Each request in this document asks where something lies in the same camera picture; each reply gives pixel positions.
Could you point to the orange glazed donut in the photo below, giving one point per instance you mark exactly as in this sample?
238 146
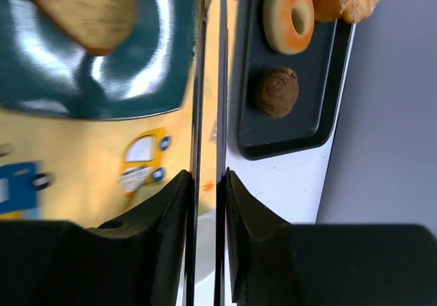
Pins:
288 24

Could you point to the yellow vehicle print placemat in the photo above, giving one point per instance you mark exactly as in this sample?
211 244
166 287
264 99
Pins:
88 171

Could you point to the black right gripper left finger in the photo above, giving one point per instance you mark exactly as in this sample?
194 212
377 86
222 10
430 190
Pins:
133 259

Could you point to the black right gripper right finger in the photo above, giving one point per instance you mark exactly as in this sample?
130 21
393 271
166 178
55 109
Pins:
274 262

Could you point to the sliced seeded bread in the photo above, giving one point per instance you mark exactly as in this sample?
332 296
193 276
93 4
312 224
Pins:
99 26

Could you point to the brown chocolate muffin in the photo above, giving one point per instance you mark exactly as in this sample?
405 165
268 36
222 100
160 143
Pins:
277 92

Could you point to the metal tongs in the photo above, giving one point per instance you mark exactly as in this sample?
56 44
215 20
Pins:
204 252

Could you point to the black baking tray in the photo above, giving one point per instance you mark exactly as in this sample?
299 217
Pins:
321 71

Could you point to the teal square plate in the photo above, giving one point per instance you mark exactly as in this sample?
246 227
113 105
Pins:
45 73

